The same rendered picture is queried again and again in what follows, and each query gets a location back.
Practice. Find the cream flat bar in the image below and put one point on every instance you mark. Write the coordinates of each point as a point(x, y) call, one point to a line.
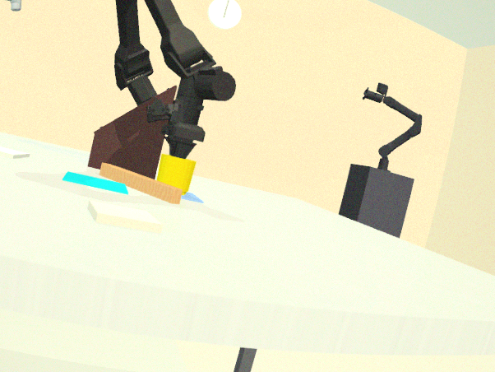
point(116, 215)

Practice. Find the tan wooden bar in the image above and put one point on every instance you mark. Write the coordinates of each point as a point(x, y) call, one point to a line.
point(142, 183)

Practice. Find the yellow cup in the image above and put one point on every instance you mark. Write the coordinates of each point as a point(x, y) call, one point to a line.
point(176, 172)

